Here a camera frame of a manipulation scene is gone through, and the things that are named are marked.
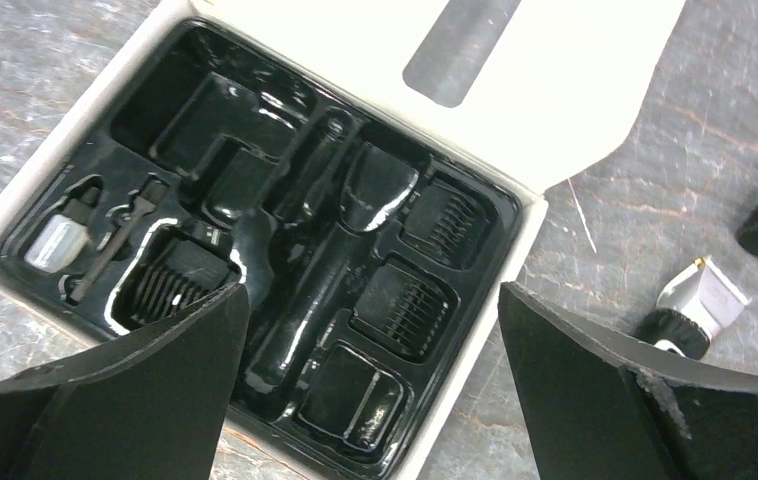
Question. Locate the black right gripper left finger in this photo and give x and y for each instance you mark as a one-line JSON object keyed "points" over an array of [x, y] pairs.
{"points": [[146, 405]]}

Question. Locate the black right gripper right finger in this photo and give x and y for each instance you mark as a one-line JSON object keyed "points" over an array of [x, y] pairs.
{"points": [[599, 404]]}

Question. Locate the silver clipper blade head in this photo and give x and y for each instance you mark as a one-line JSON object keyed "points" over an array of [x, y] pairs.
{"points": [[691, 310]]}

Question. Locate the black comb guard slot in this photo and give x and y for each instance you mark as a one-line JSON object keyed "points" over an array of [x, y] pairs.
{"points": [[403, 310], [447, 223]]}

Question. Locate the black comb in tray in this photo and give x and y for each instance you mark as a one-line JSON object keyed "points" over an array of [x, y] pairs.
{"points": [[175, 273]]}

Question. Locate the small white oil bottle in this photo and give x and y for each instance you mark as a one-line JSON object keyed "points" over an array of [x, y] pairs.
{"points": [[65, 233]]}

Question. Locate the black cleaning brush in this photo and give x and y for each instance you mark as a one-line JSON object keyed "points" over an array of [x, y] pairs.
{"points": [[142, 204]]}

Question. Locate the white clipper kit box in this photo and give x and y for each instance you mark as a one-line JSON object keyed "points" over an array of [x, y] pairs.
{"points": [[294, 137]]}

